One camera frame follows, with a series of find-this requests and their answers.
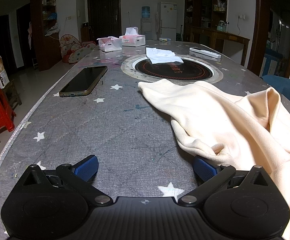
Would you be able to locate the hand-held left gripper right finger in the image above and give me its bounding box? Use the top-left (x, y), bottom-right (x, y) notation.
top-left (178, 155), bottom-right (271, 207)

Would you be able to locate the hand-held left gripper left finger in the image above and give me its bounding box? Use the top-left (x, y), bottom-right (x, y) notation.
top-left (23, 155), bottom-right (112, 207)

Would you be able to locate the cream sweatshirt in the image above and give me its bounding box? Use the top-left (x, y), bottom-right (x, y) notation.
top-left (138, 79), bottom-right (290, 240)

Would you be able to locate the black smartphone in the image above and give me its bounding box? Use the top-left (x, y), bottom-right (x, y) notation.
top-left (59, 66), bottom-right (108, 97)

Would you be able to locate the round built-in induction hob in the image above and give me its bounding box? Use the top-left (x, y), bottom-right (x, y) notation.
top-left (121, 54), bottom-right (223, 84)

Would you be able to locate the small wooden stool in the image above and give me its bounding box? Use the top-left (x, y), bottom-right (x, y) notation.
top-left (3, 79), bottom-right (22, 110)

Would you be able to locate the white power strip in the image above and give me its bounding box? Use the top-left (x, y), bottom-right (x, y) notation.
top-left (189, 47), bottom-right (221, 59)

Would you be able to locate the polka dot play tent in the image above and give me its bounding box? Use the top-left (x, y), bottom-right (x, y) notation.
top-left (59, 34), bottom-right (97, 64)

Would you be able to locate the white crumpled cloth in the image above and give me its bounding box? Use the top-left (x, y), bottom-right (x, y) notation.
top-left (145, 47), bottom-right (184, 65)

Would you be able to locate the white tissue box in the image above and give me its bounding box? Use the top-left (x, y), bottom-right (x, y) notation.
top-left (96, 36), bottom-right (122, 52)

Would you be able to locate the dark wooden shelf unit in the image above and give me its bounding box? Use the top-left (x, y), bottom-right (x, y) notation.
top-left (30, 0), bottom-right (62, 72)

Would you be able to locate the wooden side desk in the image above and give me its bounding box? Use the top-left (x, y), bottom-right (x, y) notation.
top-left (188, 25), bottom-right (250, 65)

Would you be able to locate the pink tissue box with tissue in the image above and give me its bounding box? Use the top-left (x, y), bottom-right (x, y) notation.
top-left (119, 27), bottom-right (145, 47)

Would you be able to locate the white plastic bag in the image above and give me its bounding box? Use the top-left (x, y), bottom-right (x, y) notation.
top-left (46, 22), bottom-right (61, 37)

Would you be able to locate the hanging pink garment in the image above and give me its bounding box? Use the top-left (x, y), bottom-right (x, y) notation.
top-left (27, 22), bottom-right (34, 50)

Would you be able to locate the white water dispenser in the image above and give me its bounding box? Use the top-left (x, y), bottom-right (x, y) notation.
top-left (140, 17), bottom-right (152, 40)

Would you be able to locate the dark wooden door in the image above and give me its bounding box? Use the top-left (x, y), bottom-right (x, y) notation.
top-left (87, 0), bottom-right (121, 40)

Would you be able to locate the white refrigerator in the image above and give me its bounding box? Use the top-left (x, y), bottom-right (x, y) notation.
top-left (157, 1), bottom-right (177, 41)

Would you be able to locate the tall wooden shelf cabinet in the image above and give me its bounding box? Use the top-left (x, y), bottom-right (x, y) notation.
top-left (184, 0), bottom-right (228, 43)

